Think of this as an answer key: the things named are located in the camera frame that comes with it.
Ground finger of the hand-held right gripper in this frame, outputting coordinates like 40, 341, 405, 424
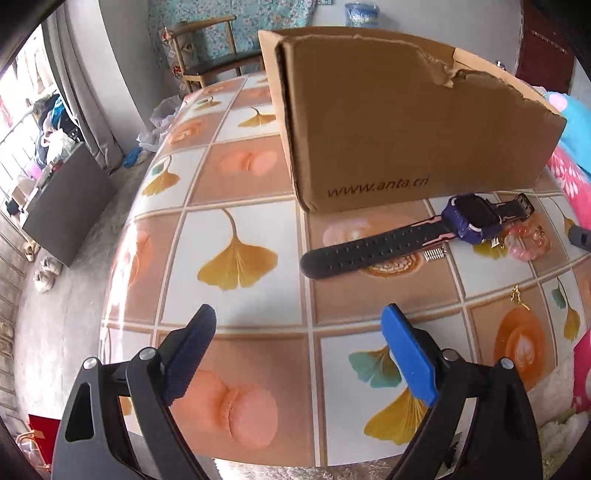
569, 224, 591, 252

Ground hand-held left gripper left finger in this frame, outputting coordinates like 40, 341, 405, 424
51, 304, 218, 480

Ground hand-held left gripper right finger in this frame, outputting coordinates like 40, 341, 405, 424
381, 304, 541, 480

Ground pink bead bracelet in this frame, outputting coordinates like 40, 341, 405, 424
503, 220, 552, 261

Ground gold earring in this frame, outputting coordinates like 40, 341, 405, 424
509, 285, 532, 312

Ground black and purple smartwatch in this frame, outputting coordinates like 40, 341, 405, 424
300, 193, 536, 281

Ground brown cardboard box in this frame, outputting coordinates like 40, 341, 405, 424
257, 27, 568, 214

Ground pink floral blanket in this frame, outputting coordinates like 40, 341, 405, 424
545, 143, 591, 416

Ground blue pillow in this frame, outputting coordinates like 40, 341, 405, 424
540, 90, 591, 174

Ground red bag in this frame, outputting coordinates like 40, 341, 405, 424
16, 414, 63, 467

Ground dark grey cabinet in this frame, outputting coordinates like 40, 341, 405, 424
21, 141, 116, 268

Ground white plastic bag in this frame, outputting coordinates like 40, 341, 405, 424
137, 96, 185, 151

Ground grey curtain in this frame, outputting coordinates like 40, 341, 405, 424
44, 0, 123, 171

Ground pile of clothes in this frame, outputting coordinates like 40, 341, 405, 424
37, 95, 81, 167

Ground wooden chair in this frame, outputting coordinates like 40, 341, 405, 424
159, 15, 266, 93

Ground blue water jug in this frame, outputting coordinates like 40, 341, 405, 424
345, 2, 380, 29

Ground teal floral cloth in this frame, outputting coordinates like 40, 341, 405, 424
148, 0, 333, 61

